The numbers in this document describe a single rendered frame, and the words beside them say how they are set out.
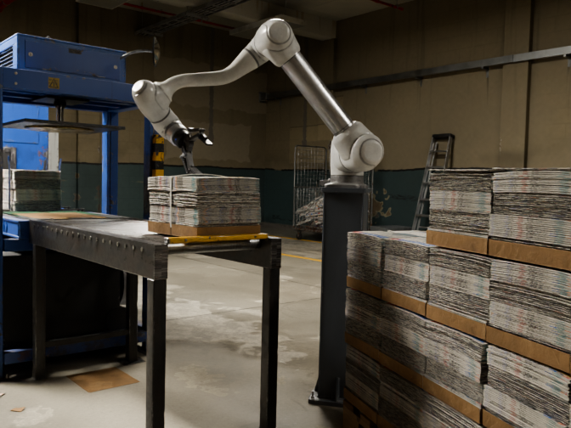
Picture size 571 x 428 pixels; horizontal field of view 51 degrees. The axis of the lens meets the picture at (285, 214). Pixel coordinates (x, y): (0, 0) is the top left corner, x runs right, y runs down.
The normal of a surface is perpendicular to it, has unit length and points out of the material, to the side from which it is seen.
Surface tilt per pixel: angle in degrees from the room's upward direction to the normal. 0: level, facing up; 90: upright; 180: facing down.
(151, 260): 90
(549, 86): 90
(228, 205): 90
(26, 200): 90
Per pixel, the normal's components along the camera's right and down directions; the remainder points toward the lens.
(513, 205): -0.95, 0.00
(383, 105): -0.76, 0.01
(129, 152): 0.64, 0.06
